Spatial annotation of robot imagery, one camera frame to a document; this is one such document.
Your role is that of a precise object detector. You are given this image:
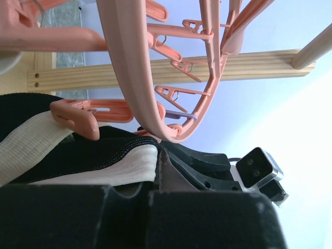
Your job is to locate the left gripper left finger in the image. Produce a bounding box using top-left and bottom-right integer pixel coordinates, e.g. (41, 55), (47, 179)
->
(114, 181), (155, 198)

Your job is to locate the pink round clip hanger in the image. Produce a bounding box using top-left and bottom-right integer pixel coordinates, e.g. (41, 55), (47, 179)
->
(1, 1), (271, 143)

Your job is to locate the wooden hanging rack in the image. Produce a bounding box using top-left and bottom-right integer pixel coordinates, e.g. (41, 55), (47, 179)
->
(0, 23), (332, 98)

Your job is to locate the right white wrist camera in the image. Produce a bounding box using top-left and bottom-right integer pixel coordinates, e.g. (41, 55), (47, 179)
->
(228, 147), (288, 207)

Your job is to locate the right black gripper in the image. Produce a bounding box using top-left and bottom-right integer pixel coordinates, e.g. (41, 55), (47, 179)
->
(137, 127), (244, 194)

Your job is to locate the brown underwear striped waistband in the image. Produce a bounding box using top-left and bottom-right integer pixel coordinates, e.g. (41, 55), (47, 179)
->
(0, 51), (23, 75)

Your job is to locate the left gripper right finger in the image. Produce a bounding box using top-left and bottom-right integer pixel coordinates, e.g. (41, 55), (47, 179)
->
(155, 148), (199, 192)

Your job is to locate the black underwear beige waistband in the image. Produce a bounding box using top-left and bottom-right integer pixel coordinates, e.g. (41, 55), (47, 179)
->
(1, 93), (158, 186)

